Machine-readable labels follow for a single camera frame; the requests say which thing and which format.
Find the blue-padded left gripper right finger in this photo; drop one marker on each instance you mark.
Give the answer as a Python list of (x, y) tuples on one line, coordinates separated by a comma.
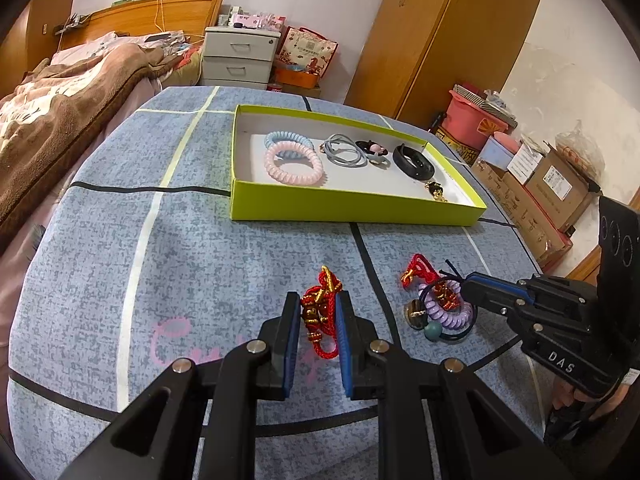
[(361, 370)]

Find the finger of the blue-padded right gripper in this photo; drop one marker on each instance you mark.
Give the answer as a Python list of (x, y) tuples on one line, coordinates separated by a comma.
[(497, 302), (490, 282)]

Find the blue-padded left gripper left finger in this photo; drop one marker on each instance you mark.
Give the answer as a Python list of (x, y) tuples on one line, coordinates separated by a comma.
[(275, 375)]

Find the grey thin hair bands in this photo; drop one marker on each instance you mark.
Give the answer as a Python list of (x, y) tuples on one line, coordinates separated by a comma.
[(341, 150)]

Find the person's right hand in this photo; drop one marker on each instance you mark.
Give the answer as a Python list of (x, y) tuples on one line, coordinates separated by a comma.
[(564, 395)]

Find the red gold charm ornament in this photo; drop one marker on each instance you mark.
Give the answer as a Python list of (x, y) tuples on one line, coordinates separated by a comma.
[(419, 270)]

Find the large printed cardboard box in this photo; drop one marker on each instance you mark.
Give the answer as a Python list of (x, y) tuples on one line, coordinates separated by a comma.
[(547, 244)]

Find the brown cardboard box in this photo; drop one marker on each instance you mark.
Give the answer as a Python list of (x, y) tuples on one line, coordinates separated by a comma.
[(562, 191)]

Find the yellow patterned tin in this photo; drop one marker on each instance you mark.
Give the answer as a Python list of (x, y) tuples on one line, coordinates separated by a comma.
[(466, 152)]

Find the black wristband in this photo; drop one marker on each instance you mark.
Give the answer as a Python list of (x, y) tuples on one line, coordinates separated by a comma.
[(413, 163)]

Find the pink plastic bucket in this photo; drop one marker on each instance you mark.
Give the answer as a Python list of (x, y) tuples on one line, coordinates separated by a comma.
[(468, 124)]

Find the blue patterned table cloth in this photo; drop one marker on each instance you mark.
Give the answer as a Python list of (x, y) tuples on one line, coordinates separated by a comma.
[(141, 265)]

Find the green-edged white tray box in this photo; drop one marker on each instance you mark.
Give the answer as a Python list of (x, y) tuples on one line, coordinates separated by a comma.
[(367, 193)]

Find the wooden wardrobe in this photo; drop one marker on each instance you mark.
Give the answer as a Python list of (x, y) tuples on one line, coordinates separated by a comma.
[(417, 50)]

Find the pink bed sheet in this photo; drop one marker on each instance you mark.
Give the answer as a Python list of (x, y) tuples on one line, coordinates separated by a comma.
[(20, 239)]

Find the orange box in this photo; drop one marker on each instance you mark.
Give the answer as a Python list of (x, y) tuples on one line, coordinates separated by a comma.
[(295, 78)]

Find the red patterned gift bag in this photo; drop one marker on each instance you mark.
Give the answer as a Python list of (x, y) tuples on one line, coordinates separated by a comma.
[(305, 48)]

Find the grey drawer cabinet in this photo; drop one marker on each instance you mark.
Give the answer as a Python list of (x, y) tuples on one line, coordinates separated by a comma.
[(238, 57)]

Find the brown blanket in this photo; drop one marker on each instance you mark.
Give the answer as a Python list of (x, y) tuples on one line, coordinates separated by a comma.
[(60, 110)]

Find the wooden bed headboard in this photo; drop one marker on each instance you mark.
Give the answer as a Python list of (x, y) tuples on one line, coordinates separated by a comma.
[(146, 17)]

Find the black hair tie pink bead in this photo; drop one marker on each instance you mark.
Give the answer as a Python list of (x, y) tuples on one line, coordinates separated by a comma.
[(376, 153)]

